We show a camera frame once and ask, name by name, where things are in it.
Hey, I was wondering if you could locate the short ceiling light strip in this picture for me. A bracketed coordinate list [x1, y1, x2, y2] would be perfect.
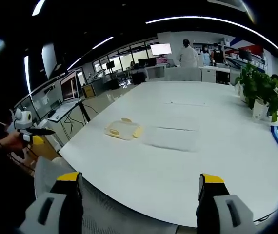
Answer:
[92, 36, 115, 50]

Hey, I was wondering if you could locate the clear box with yellow clasps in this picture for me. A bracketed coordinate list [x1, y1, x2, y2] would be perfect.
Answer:
[104, 117, 144, 142]

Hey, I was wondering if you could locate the white plant pot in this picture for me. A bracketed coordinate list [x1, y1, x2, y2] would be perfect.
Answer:
[252, 99, 268, 120]

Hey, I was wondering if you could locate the person's dark clothing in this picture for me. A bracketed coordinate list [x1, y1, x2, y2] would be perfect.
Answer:
[0, 136, 36, 234]

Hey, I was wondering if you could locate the bright computer monitor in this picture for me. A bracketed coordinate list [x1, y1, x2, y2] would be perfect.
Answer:
[150, 43, 173, 57]

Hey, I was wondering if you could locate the folding laptop stand table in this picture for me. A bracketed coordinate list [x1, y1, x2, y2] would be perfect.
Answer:
[47, 98, 91, 148]

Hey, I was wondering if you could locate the white counter desk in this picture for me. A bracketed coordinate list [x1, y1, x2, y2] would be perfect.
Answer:
[164, 65, 232, 85]

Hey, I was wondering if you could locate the open laptop computer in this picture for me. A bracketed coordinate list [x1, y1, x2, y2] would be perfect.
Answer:
[48, 70, 83, 122]

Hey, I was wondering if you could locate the clear plastic sheet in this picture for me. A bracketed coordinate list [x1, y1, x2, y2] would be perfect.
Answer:
[142, 125, 201, 154]

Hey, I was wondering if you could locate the black monitor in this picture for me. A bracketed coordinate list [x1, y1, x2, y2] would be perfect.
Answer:
[238, 49, 253, 62]

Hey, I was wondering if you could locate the long ceiling light strip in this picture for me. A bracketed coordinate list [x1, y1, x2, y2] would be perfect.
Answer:
[145, 16, 278, 54]

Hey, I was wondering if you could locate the person's left hand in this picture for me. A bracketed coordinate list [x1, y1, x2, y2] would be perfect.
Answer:
[0, 133, 31, 159]

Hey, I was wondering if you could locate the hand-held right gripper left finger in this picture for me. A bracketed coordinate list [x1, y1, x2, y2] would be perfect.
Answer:
[19, 172, 84, 234]

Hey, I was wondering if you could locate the green potted plant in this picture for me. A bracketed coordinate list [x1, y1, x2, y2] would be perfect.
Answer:
[235, 62, 278, 123]

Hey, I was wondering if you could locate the black cable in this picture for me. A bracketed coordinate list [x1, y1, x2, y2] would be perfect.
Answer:
[253, 210, 278, 223]

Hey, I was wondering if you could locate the brown cardboard box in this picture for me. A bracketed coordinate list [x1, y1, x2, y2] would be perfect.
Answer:
[30, 135, 61, 161]

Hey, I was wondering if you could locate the yellow framed box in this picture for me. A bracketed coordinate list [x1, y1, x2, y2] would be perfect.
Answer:
[81, 84, 96, 98]

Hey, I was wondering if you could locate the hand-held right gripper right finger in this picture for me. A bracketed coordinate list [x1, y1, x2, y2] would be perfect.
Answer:
[196, 173, 256, 234]

